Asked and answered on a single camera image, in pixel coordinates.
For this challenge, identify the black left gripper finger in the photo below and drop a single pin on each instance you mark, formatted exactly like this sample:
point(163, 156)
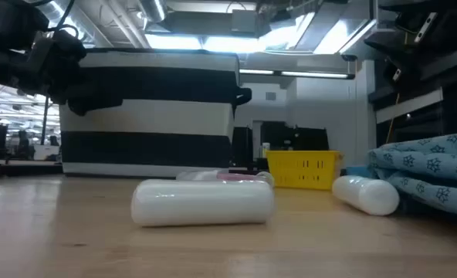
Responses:
point(93, 102)

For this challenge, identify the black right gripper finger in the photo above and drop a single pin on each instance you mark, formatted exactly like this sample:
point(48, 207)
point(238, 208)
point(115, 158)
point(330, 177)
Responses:
point(390, 42)
point(394, 71)

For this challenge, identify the blue star-patterned cloth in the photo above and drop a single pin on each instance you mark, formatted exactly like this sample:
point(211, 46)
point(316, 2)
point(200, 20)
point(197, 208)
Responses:
point(429, 162)

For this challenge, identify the small white plastic bottle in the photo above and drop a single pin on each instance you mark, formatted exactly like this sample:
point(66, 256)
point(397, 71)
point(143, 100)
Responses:
point(367, 195)

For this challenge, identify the large white plastic bottle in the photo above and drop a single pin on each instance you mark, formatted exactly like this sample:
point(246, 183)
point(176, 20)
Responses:
point(201, 202)

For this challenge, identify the pink bottle with white caps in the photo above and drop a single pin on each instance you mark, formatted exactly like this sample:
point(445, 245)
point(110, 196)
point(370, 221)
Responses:
point(234, 176)

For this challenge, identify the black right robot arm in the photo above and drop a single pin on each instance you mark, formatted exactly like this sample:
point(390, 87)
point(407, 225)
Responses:
point(456, 65)

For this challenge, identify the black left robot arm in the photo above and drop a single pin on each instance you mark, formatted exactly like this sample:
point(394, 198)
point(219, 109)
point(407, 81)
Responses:
point(8, 23)

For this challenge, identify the black white striped fabric basket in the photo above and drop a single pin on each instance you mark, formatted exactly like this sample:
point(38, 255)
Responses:
point(147, 116)

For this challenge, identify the yellow plastic basket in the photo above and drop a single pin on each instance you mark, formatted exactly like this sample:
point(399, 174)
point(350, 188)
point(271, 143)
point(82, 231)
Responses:
point(302, 170)

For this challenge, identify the black wide monitor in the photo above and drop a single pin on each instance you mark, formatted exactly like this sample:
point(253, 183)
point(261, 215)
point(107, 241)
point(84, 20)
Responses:
point(294, 137)

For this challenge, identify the grey ceiling box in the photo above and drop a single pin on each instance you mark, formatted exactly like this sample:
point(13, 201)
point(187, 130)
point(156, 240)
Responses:
point(244, 21)

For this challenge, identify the small white background bottle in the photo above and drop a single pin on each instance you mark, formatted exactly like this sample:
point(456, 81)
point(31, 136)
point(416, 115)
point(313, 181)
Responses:
point(266, 150)

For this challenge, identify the black computer tower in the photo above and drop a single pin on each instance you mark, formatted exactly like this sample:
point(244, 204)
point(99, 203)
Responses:
point(243, 146)

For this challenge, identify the dark shelving with white rail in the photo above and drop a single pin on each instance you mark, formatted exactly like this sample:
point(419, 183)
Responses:
point(410, 106)

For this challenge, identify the grey wall vent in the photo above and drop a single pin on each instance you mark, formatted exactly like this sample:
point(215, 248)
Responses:
point(271, 96)

